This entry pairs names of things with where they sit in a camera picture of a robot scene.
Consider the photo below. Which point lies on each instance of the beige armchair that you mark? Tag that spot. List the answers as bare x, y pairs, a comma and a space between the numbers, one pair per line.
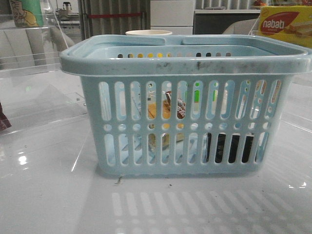
243, 27

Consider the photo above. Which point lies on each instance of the dark sideboard with white top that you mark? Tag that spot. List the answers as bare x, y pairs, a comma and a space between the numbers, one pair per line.
217, 21

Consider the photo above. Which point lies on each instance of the light blue plastic basket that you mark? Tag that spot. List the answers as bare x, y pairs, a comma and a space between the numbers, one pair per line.
231, 84

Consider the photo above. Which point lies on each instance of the plate of fruit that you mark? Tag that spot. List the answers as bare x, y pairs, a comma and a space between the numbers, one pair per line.
259, 3

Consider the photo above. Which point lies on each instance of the yellow nabati wafer box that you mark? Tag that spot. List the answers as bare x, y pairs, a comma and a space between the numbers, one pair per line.
287, 13

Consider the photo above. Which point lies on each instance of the black gripper finger in basket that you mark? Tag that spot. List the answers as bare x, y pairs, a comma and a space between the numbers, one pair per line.
221, 138

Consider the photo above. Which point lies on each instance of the white cabinet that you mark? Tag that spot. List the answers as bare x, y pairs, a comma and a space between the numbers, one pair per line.
176, 16

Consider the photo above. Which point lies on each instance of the dark red snack packet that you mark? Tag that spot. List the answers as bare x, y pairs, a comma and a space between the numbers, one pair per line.
4, 121

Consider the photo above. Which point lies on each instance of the clear acrylic display shelf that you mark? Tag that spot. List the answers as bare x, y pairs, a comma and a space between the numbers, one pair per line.
33, 89

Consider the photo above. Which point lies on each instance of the packaged bread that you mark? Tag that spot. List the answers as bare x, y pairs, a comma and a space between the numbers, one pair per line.
154, 116

